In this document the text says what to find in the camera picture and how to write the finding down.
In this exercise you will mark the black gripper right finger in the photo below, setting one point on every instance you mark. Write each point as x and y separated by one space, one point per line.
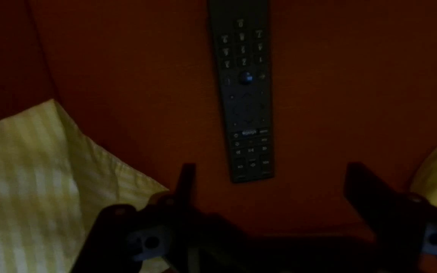
405 227

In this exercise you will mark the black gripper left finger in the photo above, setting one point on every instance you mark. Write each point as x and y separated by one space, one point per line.
143 237

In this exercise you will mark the yellow striped towel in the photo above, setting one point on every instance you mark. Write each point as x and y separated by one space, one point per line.
36 191

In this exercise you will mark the black remote control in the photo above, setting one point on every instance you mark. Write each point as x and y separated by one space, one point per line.
243 100

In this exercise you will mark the orange armchair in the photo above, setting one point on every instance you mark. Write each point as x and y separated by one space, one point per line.
355 91

